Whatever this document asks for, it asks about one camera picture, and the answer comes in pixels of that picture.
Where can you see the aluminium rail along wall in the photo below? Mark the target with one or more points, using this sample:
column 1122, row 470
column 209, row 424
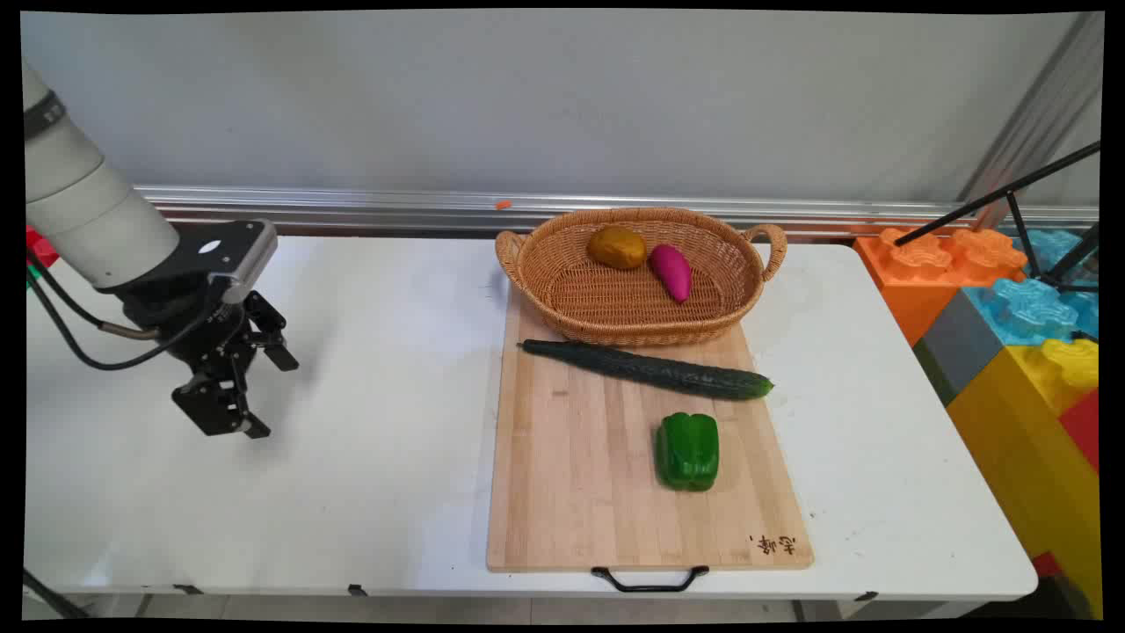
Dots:
column 369, row 209

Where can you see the slanted aluminium frame post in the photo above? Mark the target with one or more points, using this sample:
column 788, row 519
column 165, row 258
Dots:
column 1037, row 114

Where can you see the green bell pepper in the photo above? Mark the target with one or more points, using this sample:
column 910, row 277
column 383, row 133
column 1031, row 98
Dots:
column 688, row 453

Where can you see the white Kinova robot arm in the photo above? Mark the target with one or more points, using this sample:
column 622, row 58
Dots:
column 88, row 211

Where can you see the green foam building block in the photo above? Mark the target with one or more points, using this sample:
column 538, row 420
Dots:
column 32, row 277

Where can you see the red foam block beside green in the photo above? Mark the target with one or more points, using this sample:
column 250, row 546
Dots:
column 39, row 248

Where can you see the orange foam building block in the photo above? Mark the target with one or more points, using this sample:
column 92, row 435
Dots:
column 914, row 272

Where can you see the grey foam building block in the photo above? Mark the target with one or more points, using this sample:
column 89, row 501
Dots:
column 958, row 347

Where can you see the long dark green cucumber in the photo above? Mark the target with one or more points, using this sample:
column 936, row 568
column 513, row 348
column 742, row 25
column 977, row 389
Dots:
column 650, row 370

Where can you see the wooden cutting board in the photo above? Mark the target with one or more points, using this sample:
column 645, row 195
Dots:
column 580, row 475

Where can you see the blue foam building block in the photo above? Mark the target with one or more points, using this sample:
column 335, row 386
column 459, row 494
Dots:
column 1033, row 308

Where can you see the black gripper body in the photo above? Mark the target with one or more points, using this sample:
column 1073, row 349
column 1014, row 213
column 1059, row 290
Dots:
column 189, row 325

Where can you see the black tripod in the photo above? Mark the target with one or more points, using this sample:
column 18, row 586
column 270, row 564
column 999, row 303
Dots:
column 1011, row 189

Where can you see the brown potato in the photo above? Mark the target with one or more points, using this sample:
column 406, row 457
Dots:
column 617, row 247

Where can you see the red foam block beside yellow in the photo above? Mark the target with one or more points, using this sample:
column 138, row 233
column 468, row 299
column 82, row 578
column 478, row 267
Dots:
column 1083, row 426

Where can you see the purple sweet potato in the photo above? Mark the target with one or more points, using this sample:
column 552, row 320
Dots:
column 672, row 272

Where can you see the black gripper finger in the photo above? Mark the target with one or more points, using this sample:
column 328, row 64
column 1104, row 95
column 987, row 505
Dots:
column 268, row 330
column 215, row 400

